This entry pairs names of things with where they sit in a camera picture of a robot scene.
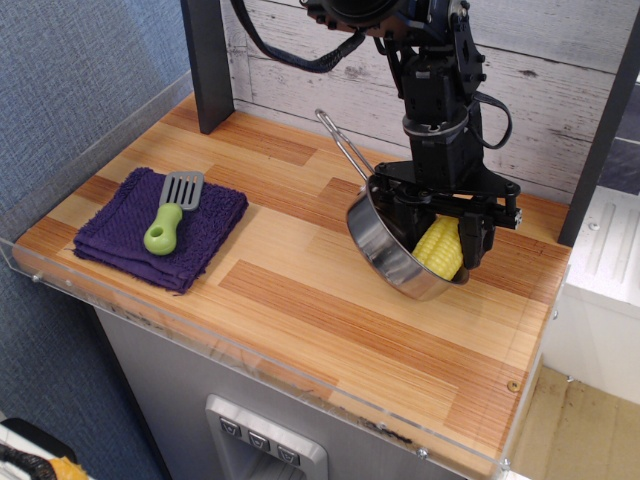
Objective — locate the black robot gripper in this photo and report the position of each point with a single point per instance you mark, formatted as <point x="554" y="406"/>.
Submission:
<point x="446" y="175"/>

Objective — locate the yellow plastic corn cob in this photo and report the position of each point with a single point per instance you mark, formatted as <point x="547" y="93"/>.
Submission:
<point x="439" y="249"/>

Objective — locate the stainless steel pot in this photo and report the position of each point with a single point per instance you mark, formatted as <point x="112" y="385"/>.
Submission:
<point x="379" y="241"/>

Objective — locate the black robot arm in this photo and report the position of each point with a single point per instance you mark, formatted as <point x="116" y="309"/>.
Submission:
<point x="437" y="70"/>

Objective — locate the white toy sink counter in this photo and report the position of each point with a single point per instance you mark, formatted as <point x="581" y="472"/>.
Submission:
<point x="593" y="335"/>

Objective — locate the grey green toy spatula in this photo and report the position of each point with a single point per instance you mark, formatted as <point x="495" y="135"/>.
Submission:
<point x="181" y="193"/>

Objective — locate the silver dispenser button panel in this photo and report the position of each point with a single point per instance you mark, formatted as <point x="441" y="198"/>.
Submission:
<point x="251" y="446"/>

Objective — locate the grey toy fridge cabinet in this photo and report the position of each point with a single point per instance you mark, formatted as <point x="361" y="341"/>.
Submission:
<point x="171" y="383"/>

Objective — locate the purple folded towel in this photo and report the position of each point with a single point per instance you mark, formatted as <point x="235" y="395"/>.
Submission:
<point x="115" y="235"/>

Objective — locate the clear acrylic table guard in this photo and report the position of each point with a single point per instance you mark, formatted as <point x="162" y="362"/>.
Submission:
<point x="288" y="320"/>

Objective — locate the yellow object at corner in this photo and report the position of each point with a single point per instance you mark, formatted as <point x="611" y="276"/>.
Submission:
<point x="65" y="469"/>

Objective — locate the dark right upright post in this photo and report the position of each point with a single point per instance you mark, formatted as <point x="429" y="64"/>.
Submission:
<point x="615" y="107"/>

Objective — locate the dark upright post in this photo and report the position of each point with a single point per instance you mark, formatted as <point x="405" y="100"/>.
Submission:
<point x="615" y="107"/>
<point x="206" y="44"/>

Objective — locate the dark left upright post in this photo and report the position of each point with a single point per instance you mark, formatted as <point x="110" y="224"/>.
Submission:
<point x="206" y="44"/>

